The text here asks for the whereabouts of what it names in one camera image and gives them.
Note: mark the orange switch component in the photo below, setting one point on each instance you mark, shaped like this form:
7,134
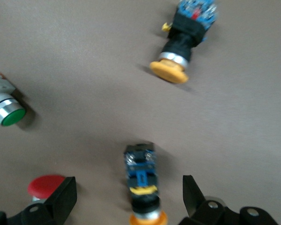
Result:
11,117

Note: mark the brown table mat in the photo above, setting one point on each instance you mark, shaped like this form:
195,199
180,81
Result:
107,70

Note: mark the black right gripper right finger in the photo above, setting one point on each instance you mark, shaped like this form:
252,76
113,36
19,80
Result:
194,199

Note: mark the yellow mushroom push button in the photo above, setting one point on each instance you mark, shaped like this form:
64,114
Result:
182,35
141,178

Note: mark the red mushroom push button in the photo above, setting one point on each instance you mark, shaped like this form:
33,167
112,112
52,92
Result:
44,186

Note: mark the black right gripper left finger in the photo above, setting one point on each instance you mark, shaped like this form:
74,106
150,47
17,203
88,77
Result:
61,199

